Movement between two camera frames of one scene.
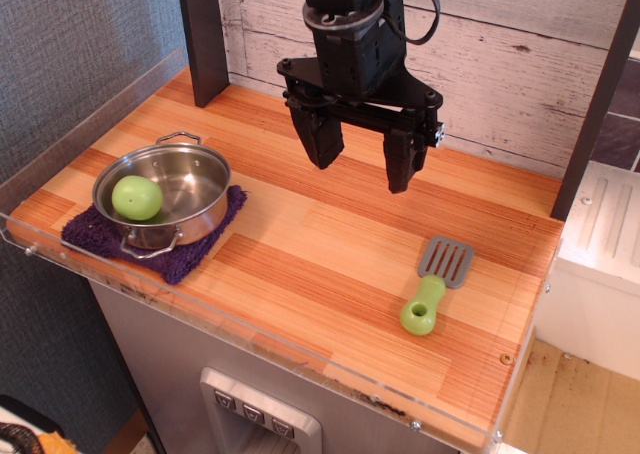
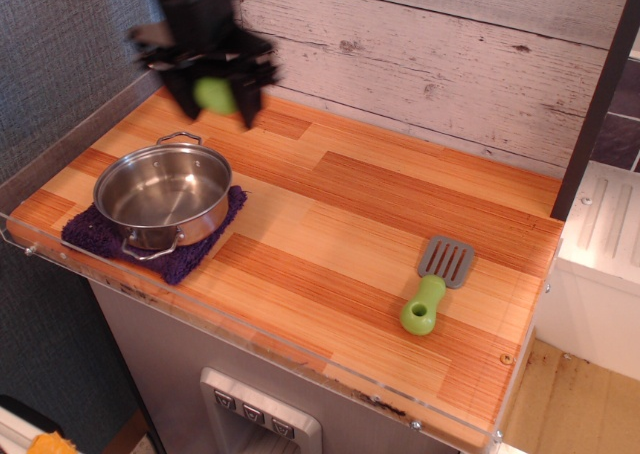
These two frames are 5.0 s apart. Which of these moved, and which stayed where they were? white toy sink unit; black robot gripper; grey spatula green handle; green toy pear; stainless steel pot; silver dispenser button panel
Moved: black robot gripper; green toy pear
Stayed: stainless steel pot; grey spatula green handle; silver dispenser button panel; white toy sink unit
